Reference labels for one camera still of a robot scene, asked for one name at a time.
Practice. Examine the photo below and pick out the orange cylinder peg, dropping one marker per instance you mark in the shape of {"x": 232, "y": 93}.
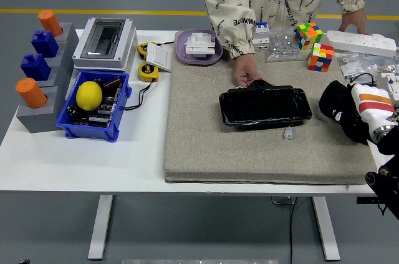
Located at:
{"x": 50, "y": 22}
{"x": 29, "y": 92}

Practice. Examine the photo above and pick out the person's right forearm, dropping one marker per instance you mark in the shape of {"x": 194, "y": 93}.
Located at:
{"x": 237, "y": 36}

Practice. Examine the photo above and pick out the person's right hand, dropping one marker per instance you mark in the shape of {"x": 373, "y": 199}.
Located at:
{"x": 246, "y": 69}

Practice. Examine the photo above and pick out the yellow lemon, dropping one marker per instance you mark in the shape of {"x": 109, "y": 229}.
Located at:
{"x": 89, "y": 96}

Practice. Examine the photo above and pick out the grey under-table bracket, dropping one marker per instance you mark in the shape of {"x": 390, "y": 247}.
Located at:
{"x": 282, "y": 201}

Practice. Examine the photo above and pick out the purple shallow tray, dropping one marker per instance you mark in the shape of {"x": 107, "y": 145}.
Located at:
{"x": 182, "y": 53}

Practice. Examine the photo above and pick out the blue block peg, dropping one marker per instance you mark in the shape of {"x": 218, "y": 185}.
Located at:
{"x": 45, "y": 44}
{"x": 35, "y": 67}

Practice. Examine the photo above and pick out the grey-brown fabric mat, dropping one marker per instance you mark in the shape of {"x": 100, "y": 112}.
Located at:
{"x": 202, "y": 136}

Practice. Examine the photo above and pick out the clear bags of small parts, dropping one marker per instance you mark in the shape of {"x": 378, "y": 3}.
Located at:
{"x": 352, "y": 67}

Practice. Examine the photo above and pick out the white plastic parts stack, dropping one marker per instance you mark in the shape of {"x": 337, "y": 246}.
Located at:
{"x": 201, "y": 45}

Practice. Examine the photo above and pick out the clear bag of metal nuts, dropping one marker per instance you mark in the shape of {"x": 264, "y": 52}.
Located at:
{"x": 282, "y": 45}

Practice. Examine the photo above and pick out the black white robot left hand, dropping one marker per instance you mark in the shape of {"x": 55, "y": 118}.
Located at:
{"x": 25, "y": 262}

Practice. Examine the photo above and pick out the white table leg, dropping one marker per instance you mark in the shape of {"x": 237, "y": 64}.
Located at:
{"x": 99, "y": 229}
{"x": 327, "y": 232}

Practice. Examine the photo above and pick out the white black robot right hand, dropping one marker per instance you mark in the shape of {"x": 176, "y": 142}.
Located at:
{"x": 374, "y": 111}

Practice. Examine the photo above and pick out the white power strip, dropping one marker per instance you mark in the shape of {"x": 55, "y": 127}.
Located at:
{"x": 358, "y": 41}

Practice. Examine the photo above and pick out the grey stepped block holder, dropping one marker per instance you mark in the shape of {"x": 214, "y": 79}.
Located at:
{"x": 40, "y": 120}

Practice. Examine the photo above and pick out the white blue circuit breaker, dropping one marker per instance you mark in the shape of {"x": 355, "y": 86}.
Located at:
{"x": 262, "y": 42}

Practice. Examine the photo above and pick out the person's left hand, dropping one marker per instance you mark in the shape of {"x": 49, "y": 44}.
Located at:
{"x": 353, "y": 22}

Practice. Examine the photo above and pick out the white wall switch plate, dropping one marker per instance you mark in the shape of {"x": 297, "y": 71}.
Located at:
{"x": 160, "y": 58}

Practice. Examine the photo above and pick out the blue plastic bin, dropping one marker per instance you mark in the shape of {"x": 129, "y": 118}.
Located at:
{"x": 90, "y": 131}

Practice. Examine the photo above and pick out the grey electrical enclosure box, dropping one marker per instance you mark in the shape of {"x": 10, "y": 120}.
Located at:
{"x": 124, "y": 42}

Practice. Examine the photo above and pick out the black glossy display panel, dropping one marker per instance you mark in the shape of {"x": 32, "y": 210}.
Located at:
{"x": 265, "y": 108}

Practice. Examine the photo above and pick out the black rag with red patch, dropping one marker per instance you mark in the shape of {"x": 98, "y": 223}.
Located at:
{"x": 335, "y": 98}

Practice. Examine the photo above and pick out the multicoloured puzzle cube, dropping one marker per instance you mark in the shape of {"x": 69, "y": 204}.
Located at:
{"x": 308, "y": 36}
{"x": 321, "y": 58}

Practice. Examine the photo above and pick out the yellow tape measure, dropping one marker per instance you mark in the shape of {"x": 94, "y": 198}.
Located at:
{"x": 148, "y": 72}
{"x": 142, "y": 50}

